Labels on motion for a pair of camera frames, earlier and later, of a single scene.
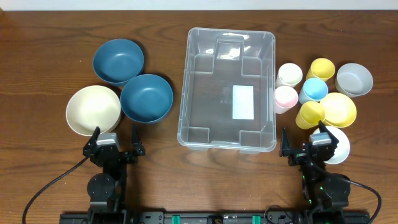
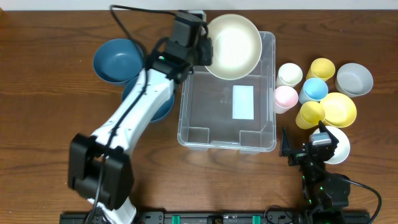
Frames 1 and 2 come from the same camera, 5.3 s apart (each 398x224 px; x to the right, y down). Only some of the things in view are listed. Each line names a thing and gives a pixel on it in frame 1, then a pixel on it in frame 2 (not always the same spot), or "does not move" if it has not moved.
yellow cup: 311,112 does not move
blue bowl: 116,61 does not move
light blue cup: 314,89 does not move
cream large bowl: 91,106 -> 237,46
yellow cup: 321,68 does not move
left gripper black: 116,155 -> 204,50
